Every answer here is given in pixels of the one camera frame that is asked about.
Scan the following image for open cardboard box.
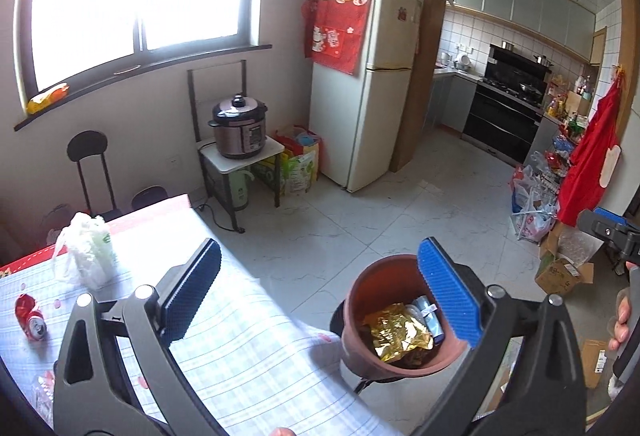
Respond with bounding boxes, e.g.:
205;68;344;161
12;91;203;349
535;223;603;299

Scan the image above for bubble wrap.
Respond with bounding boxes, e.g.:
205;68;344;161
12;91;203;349
557;231;603;267

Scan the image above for grey kitchen wall cabinets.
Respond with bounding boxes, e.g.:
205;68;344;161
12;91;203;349
450;0;598;61

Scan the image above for red apron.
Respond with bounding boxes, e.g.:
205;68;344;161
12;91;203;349
556;78;622;227

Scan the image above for cream refrigerator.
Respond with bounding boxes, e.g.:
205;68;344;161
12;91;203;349
308;0;422;193

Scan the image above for flat cardboard box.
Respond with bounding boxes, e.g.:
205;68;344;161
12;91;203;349
580;340;613;389

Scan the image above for black round stool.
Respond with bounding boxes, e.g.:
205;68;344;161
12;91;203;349
131;186;168;213

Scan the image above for condiment bottles group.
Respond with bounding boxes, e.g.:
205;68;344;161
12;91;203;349
542;73;596;137

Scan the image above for clear plastic bag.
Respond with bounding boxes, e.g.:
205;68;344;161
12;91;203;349
32;371;60;419

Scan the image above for black round-back chair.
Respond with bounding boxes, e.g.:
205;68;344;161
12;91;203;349
67;131;121;217

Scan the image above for black stove oven unit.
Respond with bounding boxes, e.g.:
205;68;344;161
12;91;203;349
461;43;553;167

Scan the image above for person's right hand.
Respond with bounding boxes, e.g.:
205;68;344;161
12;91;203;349
609;288;633;352

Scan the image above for red crushed can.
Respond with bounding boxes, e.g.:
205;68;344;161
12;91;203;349
15;293;48;342

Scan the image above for red gift bag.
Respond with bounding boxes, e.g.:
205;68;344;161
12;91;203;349
272;125;322;157

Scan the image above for black power cable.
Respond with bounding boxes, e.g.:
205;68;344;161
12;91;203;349
192;203;246;234

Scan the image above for electric pressure cooker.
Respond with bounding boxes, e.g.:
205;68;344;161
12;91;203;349
208;94;268;160

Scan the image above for wooden door frame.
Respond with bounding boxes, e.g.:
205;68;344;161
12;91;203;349
390;0;640;174

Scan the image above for gold red foil wrapper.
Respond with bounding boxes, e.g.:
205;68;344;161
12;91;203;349
361;307;435;362

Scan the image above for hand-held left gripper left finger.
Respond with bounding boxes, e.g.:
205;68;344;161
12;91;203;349
52;238;231;436

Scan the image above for yellow snack packet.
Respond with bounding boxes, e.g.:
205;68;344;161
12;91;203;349
26;83;70;114

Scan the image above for red printed cloth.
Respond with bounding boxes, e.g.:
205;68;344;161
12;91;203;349
301;0;377;76

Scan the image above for brown plastic flower pot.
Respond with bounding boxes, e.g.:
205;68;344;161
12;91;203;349
342;254;468;377

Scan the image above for grey kitchen base cabinet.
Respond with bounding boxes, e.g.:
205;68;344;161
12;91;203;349
431;66;478;133

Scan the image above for green white sack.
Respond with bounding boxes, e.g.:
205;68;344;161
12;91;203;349
277;151;320;197

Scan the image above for floor plastic bags pile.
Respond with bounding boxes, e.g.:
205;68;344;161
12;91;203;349
510;163;558;244

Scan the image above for blue plaid tablecloth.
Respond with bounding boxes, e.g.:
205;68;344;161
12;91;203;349
0;226;401;436

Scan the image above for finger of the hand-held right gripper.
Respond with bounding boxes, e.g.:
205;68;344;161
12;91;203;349
577;207;627;239

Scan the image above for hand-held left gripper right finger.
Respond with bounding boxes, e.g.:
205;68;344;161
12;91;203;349
417;236;588;436

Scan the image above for white plastic bag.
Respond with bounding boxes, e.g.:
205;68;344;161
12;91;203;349
52;212;118;289

